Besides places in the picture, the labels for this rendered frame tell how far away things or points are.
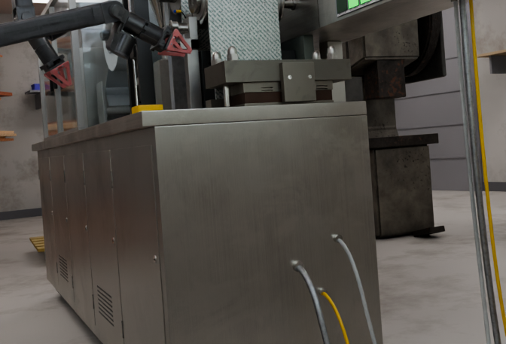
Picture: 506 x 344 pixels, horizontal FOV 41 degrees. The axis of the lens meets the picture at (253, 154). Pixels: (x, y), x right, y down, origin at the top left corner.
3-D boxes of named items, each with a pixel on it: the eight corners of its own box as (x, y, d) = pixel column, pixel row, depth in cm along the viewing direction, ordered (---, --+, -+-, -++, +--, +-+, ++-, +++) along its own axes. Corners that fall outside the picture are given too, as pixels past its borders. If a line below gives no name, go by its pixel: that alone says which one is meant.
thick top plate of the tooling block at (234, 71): (205, 89, 196) (203, 68, 196) (324, 85, 212) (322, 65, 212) (226, 82, 182) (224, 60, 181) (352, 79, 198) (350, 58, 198)
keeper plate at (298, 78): (281, 102, 188) (278, 63, 188) (312, 101, 192) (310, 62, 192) (285, 101, 186) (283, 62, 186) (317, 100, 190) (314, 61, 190)
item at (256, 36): (211, 73, 202) (207, 11, 201) (281, 71, 211) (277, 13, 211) (212, 73, 201) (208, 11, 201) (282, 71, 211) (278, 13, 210)
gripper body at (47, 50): (58, 62, 230) (45, 44, 228) (66, 58, 221) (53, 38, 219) (41, 72, 227) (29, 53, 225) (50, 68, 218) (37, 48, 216)
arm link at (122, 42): (114, 1, 183) (102, 3, 190) (96, 39, 182) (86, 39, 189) (150, 23, 189) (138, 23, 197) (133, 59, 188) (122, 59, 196)
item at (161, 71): (150, 128, 280) (140, -8, 280) (182, 126, 286) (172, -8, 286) (160, 126, 268) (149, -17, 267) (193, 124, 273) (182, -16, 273)
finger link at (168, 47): (189, 61, 193) (160, 46, 190) (181, 64, 200) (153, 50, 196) (198, 40, 194) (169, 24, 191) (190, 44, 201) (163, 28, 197)
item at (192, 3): (186, 1, 210) (192, -17, 204) (192, 1, 211) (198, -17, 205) (192, 19, 207) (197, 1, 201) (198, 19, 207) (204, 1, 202)
